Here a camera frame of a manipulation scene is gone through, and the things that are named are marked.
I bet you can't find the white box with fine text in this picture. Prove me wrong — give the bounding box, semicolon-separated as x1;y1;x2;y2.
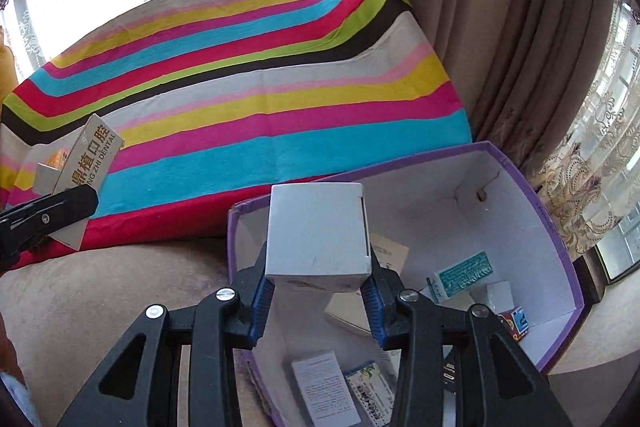
291;349;362;427

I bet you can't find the patterned lace curtain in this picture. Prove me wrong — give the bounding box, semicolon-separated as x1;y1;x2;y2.
530;0;640;258

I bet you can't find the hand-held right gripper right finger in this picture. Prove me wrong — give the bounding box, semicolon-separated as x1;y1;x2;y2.
360;252;573;427

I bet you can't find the small blue and white box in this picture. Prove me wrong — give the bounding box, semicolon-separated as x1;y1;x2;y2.
500;305;532;343

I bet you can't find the striped colourful blanket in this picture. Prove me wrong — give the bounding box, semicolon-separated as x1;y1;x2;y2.
0;0;473;270

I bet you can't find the teal green box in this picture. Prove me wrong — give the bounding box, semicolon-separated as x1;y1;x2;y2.
426;251;493;303

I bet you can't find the yellow cushion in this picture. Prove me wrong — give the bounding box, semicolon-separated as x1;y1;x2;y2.
0;32;18;102

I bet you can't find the orange and white box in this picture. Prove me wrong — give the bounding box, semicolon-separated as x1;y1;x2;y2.
34;113;126;252

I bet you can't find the purple cardboard box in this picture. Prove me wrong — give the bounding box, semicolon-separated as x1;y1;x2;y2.
227;142;585;427

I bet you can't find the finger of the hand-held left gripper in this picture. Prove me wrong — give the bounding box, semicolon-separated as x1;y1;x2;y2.
0;184;99;260

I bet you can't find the green and white printed box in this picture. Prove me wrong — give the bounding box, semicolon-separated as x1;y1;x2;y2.
344;361;396;427

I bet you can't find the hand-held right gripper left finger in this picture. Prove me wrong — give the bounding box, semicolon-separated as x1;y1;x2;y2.
57;244;276;427

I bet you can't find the plain white box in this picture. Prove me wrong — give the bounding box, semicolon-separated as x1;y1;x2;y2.
263;183;373;294

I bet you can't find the dark window sill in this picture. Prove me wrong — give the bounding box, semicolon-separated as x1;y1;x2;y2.
582;247;640;303

